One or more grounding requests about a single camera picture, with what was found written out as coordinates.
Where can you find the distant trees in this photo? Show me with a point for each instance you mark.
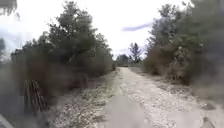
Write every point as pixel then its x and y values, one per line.
pixel 135 51

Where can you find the pale gravel path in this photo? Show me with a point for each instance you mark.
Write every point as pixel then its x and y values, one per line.
pixel 132 100

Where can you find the row of trees and bushes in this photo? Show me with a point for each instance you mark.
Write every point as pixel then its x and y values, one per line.
pixel 186 46
pixel 71 50

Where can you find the stony grass verge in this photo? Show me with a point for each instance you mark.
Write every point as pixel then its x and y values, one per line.
pixel 80 106
pixel 173 87

